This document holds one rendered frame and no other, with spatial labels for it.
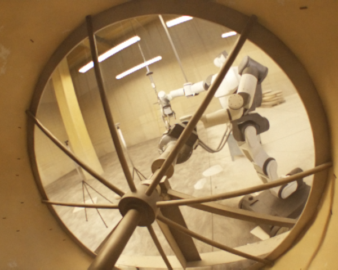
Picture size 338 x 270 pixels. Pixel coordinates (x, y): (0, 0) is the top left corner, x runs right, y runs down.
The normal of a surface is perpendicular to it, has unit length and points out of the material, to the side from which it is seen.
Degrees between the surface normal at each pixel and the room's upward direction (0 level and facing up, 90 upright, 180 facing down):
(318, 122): 90
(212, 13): 90
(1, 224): 97
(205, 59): 90
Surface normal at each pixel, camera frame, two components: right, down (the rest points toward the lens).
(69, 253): 0.71, -0.64
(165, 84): -0.21, 0.22
